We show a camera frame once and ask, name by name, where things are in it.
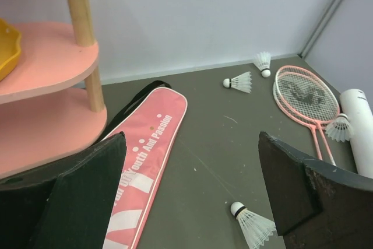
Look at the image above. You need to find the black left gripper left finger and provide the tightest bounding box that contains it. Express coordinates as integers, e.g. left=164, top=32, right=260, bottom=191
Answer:
left=1, top=132, right=126, bottom=248

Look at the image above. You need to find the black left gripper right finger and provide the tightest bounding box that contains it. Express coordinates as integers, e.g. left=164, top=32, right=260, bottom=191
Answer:
left=258, top=132, right=372, bottom=248

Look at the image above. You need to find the white shuttlecock tube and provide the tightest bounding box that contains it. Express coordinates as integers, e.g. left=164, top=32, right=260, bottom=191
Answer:
left=340, top=89, right=372, bottom=178

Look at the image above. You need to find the white shuttlecock with black band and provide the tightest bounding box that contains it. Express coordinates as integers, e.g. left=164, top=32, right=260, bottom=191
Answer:
left=223, top=71, right=252, bottom=93

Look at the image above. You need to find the pink badminton racket upper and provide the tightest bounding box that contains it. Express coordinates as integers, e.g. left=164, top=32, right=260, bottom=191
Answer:
left=275, top=65, right=341, bottom=161

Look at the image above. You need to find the pink three-tier wooden shelf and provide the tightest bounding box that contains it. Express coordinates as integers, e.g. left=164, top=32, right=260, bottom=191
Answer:
left=1, top=0, right=107, bottom=178

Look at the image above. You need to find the pink racket bag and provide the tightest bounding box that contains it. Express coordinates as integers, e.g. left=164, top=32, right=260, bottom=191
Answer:
left=100, top=80, right=188, bottom=248

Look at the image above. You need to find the yellow dotted plate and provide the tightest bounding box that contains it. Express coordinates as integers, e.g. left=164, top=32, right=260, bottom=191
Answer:
left=0, top=19, right=22, bottom=80

